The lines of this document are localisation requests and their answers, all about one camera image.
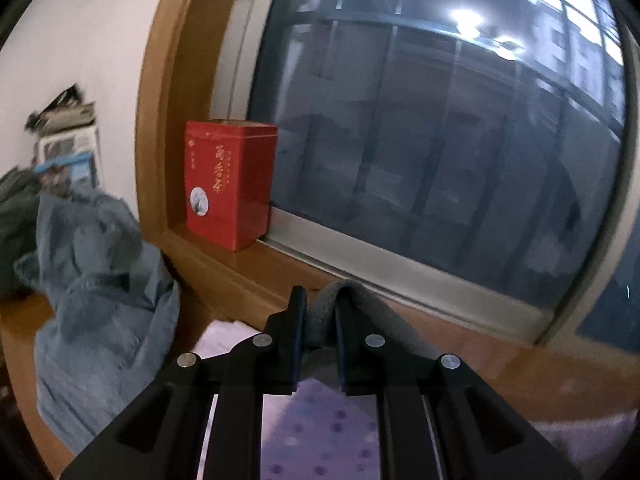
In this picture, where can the blue denim garment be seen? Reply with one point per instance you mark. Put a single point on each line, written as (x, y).
(100, 310)

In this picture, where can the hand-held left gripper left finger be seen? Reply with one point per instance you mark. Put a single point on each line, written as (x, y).
(297, 332)

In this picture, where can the purple dotted bed sheet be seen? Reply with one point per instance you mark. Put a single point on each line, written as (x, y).
(320, 435)

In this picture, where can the red tin box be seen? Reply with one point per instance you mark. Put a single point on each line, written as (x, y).
(227, 185)

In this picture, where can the dark green cloth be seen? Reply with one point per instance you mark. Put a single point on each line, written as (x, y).
(15, 230)

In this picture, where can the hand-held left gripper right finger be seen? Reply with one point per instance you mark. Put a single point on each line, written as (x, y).
(342, 345)

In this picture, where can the glass window with pale frame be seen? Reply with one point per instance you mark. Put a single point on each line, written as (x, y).
(425, 160)

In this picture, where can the white cloth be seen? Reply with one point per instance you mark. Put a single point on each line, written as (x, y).
(590, 440)

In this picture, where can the grey garment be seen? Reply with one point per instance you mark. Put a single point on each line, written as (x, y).
(370, 310)

